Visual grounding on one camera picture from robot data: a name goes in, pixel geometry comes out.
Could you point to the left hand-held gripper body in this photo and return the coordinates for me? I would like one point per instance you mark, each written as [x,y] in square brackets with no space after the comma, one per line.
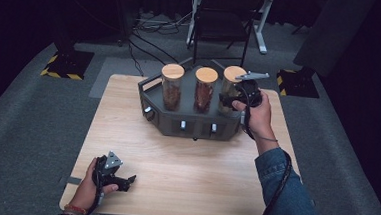
[106,173]

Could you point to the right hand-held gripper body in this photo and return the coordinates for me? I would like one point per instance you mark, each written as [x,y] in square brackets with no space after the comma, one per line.
[249,92]

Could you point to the glass jar pale dried contents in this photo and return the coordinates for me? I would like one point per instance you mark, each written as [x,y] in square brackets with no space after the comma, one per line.
[228,86]

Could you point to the glass jar reddish dried contents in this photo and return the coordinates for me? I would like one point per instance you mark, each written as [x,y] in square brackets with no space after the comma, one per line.
[205,96]

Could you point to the dark grey corner rack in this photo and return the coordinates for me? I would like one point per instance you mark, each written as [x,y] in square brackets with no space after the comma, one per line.
[184,120]

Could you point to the glass jar brown dried contents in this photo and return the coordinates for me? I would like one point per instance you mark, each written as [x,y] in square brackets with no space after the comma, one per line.
[171,93]

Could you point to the person's left hand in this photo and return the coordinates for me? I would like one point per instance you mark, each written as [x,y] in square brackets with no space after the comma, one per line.
[84,194]

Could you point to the person's right hand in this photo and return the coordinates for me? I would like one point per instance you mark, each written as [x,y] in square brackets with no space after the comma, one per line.
[261,122]

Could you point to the grey tape strip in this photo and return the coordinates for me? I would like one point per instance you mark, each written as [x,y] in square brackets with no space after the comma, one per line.
[72,180]

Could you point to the black base with yellow stripes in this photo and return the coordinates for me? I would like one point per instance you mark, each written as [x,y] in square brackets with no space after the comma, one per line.
[296,84]
[69,63]

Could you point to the thin grey wrist band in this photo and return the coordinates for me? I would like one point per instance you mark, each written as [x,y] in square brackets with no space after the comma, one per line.
[268,139]

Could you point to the black folding chair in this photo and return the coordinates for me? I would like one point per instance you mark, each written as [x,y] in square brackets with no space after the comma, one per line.
[222,26]

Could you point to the dark grey panel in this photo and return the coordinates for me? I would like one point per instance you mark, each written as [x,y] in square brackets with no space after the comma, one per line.
[333,32]

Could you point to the grey floor mat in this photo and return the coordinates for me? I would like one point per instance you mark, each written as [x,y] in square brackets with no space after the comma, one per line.
[120,68]

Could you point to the white desk frame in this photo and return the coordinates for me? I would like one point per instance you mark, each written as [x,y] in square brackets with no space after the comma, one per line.
[261,41]

